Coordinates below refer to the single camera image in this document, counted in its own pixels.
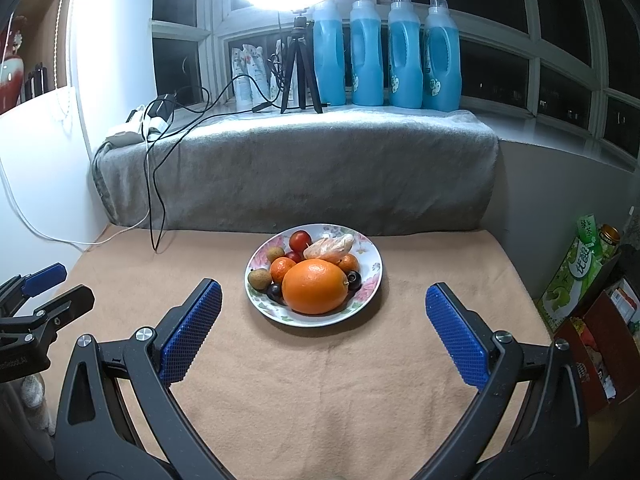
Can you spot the small red tomato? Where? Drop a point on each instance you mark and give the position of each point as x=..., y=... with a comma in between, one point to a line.
x=293, y=257

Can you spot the white charger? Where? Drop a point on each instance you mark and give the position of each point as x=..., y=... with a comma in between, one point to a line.
x=159, y=122

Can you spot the bread roll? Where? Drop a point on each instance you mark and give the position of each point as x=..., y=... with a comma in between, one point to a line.
x=327, y=249

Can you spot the small mandarin orange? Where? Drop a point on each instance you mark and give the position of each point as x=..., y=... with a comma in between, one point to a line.
x=350, y=262
x=281, y=269

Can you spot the wooden shelf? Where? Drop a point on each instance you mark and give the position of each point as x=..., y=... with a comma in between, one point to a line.
x=50, y=35

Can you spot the grey blanket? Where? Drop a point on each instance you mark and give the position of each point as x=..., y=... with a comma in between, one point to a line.
x=300, y=175

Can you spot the large red tomato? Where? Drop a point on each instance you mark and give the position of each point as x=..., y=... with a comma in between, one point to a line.
x=300, y=240

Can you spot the brown longan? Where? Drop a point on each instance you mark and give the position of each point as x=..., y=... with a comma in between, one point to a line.
x=260, y=279
x=275, y=254

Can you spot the white window frame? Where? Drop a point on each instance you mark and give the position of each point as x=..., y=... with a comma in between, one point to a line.
x=180, y=30

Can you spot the white power strip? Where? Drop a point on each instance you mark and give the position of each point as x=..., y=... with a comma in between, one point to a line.
x=122, y=138

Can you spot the blue detergent bottle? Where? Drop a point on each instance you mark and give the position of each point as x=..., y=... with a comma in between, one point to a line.
x=330, y=60
x=442, y=65
x=367, y=60
x=405, y=60

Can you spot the dark purple plum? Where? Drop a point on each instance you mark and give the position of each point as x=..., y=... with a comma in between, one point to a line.
x=354, y=280
x=275, y=292

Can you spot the red vase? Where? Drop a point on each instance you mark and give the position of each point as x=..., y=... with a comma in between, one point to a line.
x=11, y=70

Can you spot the red cardboard box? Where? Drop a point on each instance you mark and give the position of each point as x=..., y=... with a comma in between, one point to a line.
x=595, y=355

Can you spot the floral white plate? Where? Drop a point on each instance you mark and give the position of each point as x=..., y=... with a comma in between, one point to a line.
x=371, y=272

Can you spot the black tripod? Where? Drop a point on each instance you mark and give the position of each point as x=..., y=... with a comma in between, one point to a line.
x=299, y=27

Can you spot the white cabinet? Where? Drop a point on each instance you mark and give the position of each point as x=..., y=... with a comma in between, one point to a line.
x=40, y=160

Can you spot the green drink carton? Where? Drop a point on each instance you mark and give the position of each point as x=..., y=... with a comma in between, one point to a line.
x=575, y=280

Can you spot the person's left hand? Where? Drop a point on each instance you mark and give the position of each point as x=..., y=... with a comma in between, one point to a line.
x=34, y=392

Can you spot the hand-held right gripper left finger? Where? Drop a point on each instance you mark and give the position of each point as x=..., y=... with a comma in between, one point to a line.
x=192, y=330

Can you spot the large orange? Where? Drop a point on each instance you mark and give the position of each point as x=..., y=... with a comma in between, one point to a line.
x=315, y=287

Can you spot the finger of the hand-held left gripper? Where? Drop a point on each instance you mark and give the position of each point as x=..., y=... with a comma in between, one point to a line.
x=45, y=277
x=65, y=305

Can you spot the gold-top drink can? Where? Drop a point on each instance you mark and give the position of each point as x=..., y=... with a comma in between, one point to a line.
x=609, y=236

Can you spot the black power adapter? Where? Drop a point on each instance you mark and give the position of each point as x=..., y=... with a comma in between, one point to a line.
x=162, y=106

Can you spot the white refill pouch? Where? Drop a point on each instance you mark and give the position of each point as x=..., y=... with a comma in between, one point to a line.
x=243, y=77
x=258, y=70
x=275, y=85

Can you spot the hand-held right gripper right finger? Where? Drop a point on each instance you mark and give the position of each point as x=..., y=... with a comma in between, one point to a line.
x=457, y=340

